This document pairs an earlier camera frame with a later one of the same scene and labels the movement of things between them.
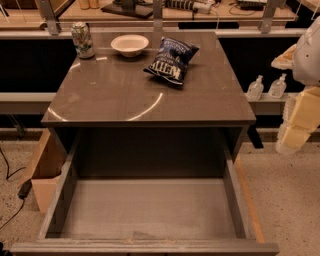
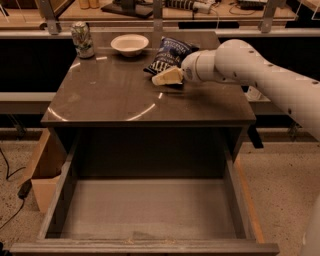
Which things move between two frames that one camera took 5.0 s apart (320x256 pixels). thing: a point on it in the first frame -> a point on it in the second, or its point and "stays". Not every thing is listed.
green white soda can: x=83 y=40 stays
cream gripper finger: x=301 y=116 -> x=199 y=66
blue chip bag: x=170 y=59 stays
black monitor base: x=130 y=8 stays
